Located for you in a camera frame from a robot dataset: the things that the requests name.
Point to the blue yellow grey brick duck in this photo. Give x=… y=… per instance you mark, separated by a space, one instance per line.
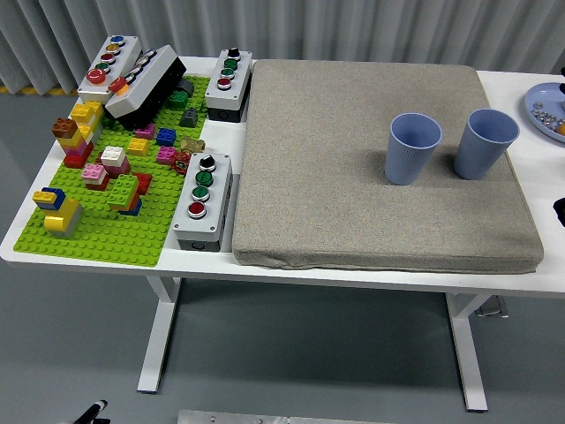
x=62 y=216

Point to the yellow lego brick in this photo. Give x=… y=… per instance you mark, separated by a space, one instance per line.
x=138 y=147

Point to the pink white red brick stack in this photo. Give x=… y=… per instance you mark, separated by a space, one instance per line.
x=93 y=172

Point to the blue lego brick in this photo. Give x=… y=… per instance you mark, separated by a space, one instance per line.
x=166 y=137

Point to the large knob three-button control box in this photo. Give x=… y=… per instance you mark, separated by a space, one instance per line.
x=194 y=225

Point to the green lego baseplate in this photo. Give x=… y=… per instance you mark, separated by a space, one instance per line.
x=110 y=238

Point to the brown yellow pink red tower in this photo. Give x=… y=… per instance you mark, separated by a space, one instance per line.
x=70 y=141

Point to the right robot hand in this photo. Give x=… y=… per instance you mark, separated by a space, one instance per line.
x=560 y=209

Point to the grey sloped lego brick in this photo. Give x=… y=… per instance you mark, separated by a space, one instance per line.
x=189 y=118

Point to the green lego brick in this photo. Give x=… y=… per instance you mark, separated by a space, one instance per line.
x=178 y=99

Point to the brass valve fitting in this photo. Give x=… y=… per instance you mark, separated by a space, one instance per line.
x=193 y=145

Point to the blue ribbed plastic cup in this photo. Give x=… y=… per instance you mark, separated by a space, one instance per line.
x=476 y=159
x=401 y=163

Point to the yellow black floor tape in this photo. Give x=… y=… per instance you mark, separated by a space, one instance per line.
x=39 y=91

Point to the magenta lego brick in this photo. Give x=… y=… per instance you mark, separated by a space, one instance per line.
x=145 y=131
x=165 y=154

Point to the small knob three-button control box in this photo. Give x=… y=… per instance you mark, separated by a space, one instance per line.
x=220 y=95

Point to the silver metal plate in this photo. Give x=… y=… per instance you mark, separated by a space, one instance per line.
x=265 y=418

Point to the grey pleated curtain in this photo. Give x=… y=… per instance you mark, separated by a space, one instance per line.
x=176 y=22

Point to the white table leg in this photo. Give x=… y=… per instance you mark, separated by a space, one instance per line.
x=468 y=353
x=154 y=344

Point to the yellow white brick stack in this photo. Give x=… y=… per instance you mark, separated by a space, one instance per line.
x=86 y=110

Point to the five-button white control box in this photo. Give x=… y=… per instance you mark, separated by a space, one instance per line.
x=106 y=57

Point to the red valve handwheel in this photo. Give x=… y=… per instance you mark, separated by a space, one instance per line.
x=181 y=163

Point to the tilted white black control box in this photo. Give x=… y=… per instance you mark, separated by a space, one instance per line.
x=145 y=84

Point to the grey-brown fabric mat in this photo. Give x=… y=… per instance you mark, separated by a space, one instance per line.
x=331 y=154

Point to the red lego brick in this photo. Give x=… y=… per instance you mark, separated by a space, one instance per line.
x=145 y=182

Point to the dark grey arch brick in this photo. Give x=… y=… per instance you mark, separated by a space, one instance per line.
x=187 y=87

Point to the metal bracket under table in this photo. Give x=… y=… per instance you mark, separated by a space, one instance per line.
x=494 y=309

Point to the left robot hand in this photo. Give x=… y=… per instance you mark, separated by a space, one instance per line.
x=90 y=415

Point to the green orange blue brick stack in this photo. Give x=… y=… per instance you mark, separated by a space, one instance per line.
x=123 y=187

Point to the light blue plate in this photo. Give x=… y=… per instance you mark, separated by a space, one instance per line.
x=540 y=95

